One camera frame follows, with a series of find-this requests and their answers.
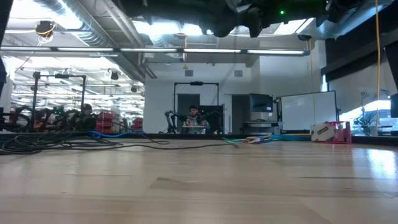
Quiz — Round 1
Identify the long ceiling light bar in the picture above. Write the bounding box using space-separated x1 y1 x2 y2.
0 45 311 57

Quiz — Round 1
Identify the hanging yellow cord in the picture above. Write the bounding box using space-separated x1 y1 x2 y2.
374 0 382 137

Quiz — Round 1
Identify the person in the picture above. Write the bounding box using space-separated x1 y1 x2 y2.
74 103 98 131
185 105 211 134

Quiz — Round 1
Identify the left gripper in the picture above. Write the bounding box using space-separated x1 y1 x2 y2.
113 0 218 35

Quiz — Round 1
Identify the black gantry frame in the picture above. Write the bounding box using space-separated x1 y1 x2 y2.
29 70 88 130
172 81 220 134

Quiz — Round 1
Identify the colourful cable bundle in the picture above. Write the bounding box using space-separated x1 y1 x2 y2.
254 133 312 141

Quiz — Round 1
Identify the black frame brace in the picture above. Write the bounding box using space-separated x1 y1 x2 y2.
0 0 14 47
384 40 398 91

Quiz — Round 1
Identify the red tape dispenser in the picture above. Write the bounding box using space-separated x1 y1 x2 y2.
310 121 353 144

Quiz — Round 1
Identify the green cable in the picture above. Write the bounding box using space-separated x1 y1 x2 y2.
221 136 249 149

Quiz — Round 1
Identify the thin blue data cable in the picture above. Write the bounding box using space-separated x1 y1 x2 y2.
86 129 146 139

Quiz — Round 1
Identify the silver ventilation duct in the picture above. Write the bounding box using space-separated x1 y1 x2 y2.
32 0 158 80

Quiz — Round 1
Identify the white whiteboard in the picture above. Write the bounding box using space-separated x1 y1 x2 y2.
280 90 338 131

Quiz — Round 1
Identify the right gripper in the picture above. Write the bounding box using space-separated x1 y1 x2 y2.
229 0 330 39

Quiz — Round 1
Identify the long black cord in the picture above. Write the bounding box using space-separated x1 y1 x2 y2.
0 129 233 156

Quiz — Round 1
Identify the black equipment cart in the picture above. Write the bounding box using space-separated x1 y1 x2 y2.
242 92 280 134

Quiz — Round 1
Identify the ceiling cord reel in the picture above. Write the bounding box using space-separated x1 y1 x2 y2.
34 20 57 40

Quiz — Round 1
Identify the red cable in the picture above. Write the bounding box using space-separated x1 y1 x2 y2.
242 135 271 144

